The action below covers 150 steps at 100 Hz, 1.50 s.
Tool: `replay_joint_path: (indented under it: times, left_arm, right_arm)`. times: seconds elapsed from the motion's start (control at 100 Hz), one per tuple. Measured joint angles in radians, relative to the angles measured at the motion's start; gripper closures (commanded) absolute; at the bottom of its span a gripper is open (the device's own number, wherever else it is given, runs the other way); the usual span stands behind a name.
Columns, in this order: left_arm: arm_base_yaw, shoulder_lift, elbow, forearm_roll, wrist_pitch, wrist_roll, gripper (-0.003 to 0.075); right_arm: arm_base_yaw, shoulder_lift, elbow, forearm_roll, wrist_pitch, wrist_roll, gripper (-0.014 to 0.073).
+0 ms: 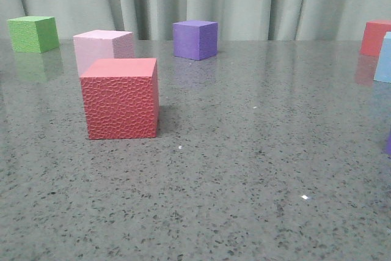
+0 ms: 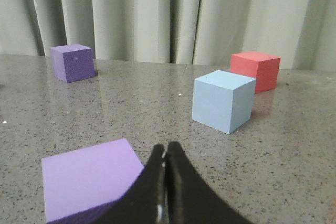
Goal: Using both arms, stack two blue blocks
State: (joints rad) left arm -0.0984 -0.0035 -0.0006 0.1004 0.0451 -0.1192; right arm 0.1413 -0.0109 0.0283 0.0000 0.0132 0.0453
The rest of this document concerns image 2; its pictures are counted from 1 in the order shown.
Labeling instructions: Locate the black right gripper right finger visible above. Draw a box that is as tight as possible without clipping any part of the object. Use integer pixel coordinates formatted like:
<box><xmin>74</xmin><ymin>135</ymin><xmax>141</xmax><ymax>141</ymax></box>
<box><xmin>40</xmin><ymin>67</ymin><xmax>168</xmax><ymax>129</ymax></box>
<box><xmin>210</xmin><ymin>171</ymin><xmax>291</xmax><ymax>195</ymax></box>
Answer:
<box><xmin>166</xmin><ymin>142</ymin><xmax>250</xmax><ymax>223</ymax></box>

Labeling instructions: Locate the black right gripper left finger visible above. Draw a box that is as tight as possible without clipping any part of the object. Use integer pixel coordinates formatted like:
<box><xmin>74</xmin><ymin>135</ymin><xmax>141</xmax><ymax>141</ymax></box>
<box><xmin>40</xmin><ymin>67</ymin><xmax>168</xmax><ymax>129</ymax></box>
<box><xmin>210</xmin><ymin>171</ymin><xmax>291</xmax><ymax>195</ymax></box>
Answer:
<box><xmin>94</xmin><ymin>144</ymin><xmax>165</xmax><ymax>223</ymax></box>

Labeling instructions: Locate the light blue foam cube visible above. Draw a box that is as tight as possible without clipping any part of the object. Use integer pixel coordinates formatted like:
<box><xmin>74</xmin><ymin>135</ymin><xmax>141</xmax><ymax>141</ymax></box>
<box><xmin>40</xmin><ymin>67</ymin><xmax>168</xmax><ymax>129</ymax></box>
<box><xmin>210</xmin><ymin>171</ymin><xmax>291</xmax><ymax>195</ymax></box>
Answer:
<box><xmin>192</xmin><ymin>70</ymin><xmax>256</xmax><ymax>134</ymax></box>

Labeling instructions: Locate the light purple foam cube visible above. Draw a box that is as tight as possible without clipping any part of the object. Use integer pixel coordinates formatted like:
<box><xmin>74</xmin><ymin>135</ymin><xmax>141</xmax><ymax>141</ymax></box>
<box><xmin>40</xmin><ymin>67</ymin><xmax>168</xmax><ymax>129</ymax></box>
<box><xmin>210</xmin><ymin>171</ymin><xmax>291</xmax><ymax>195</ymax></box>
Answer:
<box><xmin>41</xmin><ymin>138</ymin><xmax>143</xmax><ymax>223</ymax></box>

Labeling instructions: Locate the smooth red foam cube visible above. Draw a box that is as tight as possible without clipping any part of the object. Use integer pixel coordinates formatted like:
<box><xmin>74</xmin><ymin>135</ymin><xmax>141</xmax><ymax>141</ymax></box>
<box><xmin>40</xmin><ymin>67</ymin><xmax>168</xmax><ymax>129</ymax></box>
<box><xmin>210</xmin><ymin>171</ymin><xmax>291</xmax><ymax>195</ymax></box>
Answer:
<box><xmin>230</xmin><ymin>51</ymin><xmax>281</xmax><ymax>93</ymax></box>

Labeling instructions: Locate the dark purple foam cube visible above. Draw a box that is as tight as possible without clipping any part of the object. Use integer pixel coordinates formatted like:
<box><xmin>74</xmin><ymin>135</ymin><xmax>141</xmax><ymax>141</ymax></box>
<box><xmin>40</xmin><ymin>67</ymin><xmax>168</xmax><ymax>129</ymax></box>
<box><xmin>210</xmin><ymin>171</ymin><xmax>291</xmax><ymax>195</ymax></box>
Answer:
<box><xmin>50</xmin><ymin>44</ymin><xmax>96</xmax><ymax>83</ymax></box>

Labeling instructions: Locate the grey pleated curtain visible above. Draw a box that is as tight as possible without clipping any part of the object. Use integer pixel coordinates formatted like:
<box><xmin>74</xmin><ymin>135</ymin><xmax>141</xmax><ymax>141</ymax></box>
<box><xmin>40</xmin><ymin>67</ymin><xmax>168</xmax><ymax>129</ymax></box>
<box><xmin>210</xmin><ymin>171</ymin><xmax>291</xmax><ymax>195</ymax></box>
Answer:
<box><xmin>1</xmin><ymin>0</ymin><xmax>335</xmax><ymax>71</ymax></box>

